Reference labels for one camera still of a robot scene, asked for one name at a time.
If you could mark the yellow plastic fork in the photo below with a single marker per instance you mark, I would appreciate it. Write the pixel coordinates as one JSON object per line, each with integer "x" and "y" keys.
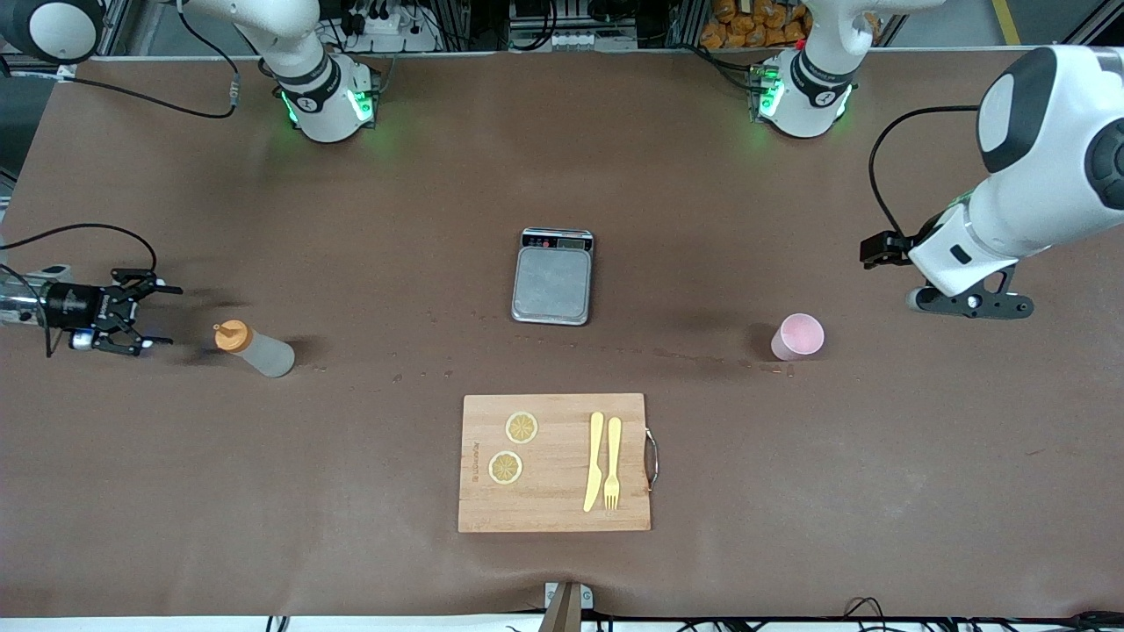
{"x": 613, "y": 448}

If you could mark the pink plastic cup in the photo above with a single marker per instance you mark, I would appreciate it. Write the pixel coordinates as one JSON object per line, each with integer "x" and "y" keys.
{"x": 795, "y": 341}

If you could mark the black electronics box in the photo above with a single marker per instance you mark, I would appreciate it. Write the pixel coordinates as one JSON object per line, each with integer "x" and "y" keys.
{"x": 571, "y": 13}

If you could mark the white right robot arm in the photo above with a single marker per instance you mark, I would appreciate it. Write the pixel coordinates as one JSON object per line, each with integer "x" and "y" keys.
{"x": 325, "y": 105}

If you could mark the yellow plastic knife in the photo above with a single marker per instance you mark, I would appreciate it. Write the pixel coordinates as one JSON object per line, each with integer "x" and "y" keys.
{"x": 593, "y": 483}

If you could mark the translucent sauce bottle orange cap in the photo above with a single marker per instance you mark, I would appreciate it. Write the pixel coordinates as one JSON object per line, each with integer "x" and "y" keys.
{"x": 268, "y": 355}

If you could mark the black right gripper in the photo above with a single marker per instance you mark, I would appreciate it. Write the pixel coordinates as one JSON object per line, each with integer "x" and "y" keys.
{"x": 70, "y": 305}

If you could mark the brown table mat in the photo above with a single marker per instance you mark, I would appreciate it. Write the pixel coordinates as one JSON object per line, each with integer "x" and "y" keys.
{"x": 351, "y": 483}

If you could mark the wooden cutting board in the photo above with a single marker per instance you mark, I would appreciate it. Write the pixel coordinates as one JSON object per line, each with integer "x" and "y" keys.
{"x": 553, "y": 456}

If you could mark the yellow lemon slice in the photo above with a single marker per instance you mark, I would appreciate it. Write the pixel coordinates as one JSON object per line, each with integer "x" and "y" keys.
{"x": 506, "y": 467}
{"x": 522, "y": 427}

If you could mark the aluminium frame post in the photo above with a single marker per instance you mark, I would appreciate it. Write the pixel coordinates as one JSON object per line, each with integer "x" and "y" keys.
{"x": 114, "y": 26}

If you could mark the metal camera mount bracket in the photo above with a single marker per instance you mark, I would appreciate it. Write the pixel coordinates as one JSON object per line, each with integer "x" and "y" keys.
{"x": 566, "y": 610}

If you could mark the white connector strip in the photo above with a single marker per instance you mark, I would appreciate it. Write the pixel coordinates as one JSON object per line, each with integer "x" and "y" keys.
{"x": 571, "y": 40}

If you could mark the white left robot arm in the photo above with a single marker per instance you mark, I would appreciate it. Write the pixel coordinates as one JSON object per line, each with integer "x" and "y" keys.
{"x": 1045, "y": 175}

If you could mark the orange snack packets pile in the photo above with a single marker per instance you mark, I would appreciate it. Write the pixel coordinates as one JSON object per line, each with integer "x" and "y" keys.
{"x": 755, "y": 26}

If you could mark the white power strip with plugs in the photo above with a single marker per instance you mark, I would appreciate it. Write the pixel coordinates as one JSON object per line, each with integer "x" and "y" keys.
{"x": 386, "y": 26}

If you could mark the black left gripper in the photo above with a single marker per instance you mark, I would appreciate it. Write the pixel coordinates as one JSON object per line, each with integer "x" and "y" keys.
{"x": 889, "y": 247}

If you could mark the grey digital kitchen scale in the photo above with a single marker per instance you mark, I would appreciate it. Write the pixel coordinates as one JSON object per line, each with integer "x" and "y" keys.
{"x": 551, "y": 285}

